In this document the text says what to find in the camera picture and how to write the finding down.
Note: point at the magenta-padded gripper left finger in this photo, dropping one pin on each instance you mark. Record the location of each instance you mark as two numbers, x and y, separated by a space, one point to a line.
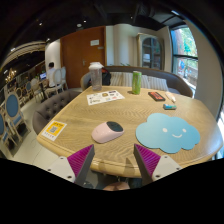
78 163

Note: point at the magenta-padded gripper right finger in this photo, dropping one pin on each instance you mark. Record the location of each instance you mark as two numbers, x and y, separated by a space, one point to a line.
150 163

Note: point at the pink computer mouse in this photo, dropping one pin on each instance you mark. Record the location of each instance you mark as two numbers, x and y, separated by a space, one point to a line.
105 133

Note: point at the blue cloud-shaped mouse pad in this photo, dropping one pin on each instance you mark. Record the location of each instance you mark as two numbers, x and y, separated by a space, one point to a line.
166 133

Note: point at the yellow code sticker card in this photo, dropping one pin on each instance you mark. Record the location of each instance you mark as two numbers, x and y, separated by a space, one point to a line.
54 130

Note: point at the small teal pack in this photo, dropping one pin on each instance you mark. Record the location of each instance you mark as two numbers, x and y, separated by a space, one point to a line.
169 106

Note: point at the grey tufted armchair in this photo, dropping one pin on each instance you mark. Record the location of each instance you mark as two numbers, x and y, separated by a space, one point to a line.
50 108

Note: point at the black and red flat box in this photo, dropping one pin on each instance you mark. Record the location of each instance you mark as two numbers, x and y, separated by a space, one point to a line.
156 96

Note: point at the cream plastic packet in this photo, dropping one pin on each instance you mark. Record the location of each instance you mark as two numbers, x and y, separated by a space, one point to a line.
170 96

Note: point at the printed paper sheet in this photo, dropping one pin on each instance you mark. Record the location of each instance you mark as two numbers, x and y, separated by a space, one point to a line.
105 97

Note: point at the striped cushion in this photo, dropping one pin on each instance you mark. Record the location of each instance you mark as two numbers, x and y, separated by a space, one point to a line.
158 83
116 79
128 80

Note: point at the green drink can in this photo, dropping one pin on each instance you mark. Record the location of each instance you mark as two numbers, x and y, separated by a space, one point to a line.
136 83

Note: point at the brown curved sofa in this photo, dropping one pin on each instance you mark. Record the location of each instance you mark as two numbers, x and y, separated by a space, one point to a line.
178 83

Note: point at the group of blue chairs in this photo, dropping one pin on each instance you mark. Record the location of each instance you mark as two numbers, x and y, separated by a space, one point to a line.
12 106

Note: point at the clear shaker bottle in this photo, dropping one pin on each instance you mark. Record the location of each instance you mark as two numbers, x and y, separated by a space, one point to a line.
96 78

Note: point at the white dining chair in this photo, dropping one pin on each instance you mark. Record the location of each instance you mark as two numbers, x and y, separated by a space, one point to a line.
57 78
64 75

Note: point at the black backpack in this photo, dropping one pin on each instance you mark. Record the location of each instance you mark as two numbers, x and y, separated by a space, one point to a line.
106 77

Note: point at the person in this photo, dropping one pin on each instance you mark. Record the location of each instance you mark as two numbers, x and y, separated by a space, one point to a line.
50 75

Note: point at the open laptop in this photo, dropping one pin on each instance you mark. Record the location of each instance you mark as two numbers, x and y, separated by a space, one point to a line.
43 75

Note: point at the brown wooden door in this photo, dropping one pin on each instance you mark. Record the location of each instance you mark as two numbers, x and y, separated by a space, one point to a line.
76 56

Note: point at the chandelier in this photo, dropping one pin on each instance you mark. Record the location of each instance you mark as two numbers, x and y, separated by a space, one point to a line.
10 75

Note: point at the arched glass-door cabinet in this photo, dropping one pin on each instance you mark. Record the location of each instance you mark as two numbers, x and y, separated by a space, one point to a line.
150 51

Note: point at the black framed window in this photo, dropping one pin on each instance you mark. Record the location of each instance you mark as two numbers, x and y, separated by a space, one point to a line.
185 56

